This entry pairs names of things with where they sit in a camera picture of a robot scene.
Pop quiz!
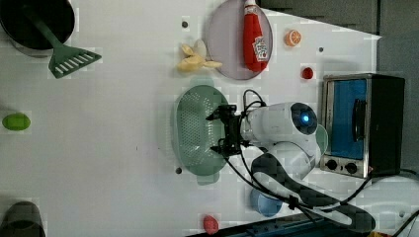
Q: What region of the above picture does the pink red toy fruit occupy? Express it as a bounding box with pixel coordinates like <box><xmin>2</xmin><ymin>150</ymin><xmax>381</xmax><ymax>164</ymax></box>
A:
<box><xmin>203</xmin><ymin>215</ymin><xmax>219</xmax><ymax>235</ymax></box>

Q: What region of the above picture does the blue cup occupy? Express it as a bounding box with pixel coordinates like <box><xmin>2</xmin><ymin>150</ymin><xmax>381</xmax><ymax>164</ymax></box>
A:
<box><xmin>249</xmin><ymin>189</ymin><xmax>283</xmax><ymax>217</ymax></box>

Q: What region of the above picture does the black pot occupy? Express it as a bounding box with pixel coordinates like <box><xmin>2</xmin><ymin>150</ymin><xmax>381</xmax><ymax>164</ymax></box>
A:
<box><xmin>0</xmin><ymin>0</ymin><xmax>75</xmax><ymax>58</ymax></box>

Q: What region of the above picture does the silver blue toaster oven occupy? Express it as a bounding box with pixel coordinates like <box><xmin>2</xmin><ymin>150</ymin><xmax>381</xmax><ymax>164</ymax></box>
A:
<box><xmin>320</xmin><ymin>73</ymin><xmax>405</xmax><ymax>179</ymax></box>

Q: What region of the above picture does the green slotted spatula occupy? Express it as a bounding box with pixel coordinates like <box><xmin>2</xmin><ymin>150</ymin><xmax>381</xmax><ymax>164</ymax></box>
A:
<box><xmin>22</xmin><ymin>5</ymin><xmax>102</xmax><ymax>79</ymax></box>

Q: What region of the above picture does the grey round plate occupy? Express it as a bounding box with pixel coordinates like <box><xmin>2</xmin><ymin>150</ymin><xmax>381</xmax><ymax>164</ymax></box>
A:
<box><xmin>207</xmin><ymin>0</ymin><xmax>273</xmax><ymax>80</ymax></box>

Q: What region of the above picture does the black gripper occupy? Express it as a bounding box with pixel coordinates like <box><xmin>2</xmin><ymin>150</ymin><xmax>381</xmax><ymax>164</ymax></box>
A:
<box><xmin>206</xmin><ymin>105</ymin><xmax>242</xmax><ymax>156</ymax></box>

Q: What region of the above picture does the red ketchup bottle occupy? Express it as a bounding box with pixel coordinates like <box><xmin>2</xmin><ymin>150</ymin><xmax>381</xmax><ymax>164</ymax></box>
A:
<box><xmin>243</xmin><ymin>0</ymin><xmax>269</xmax><ymax>72</ymax></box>

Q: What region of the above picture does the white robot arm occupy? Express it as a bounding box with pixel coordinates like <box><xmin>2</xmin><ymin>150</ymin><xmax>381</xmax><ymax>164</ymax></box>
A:
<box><xmin>207</xmin><ymin>102</ymin><xmax>377</xmax><ymax>233</ymax></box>

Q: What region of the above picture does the dark grey cup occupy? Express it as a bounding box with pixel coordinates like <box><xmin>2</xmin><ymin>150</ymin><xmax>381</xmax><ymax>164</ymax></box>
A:
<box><xmin>0</xmin><ymin>201</ymin><xmax>46</xmax><ymax>237</ymax></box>

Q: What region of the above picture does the green lime toy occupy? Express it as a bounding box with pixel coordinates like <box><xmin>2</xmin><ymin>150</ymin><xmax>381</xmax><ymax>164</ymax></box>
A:
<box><xmin>2</xmin><ymin>113</ymin><xmax>31</xmax><ymax>131</ymax></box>

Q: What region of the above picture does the green plastic strainer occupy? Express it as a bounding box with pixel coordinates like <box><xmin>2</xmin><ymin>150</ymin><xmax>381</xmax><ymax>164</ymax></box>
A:
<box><xmin>172</xmin><ymin>78</ymin><xmax>227</xmax><ymax>186</ymax></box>

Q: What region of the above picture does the orange slice toy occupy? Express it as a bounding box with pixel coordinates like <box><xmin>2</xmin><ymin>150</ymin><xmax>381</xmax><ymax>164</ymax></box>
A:
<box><xmin>285</xmin><ymin>30</ymin><xmax>301</xmax><ymax>46</ymax></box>

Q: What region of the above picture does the yellow banana peel toy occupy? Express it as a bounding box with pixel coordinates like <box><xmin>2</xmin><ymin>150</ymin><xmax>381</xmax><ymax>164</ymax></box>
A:
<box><xmin>176</xmin><ymin>39</ymin><xmax>222</xmax><ymax>72</ymax></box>

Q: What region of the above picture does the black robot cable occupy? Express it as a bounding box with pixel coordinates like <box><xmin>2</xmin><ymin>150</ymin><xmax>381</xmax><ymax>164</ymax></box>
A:
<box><xmin>222</xmin><ymin>88</ymin><xmax>419</xmax><ymax>237</ymax></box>

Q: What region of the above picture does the light green cup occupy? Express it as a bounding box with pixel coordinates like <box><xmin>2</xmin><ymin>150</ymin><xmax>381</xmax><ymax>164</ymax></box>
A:
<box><xmin>315</xmin><ymin>124</ymin><xmax>328</xmax><ymax>155</ymax></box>

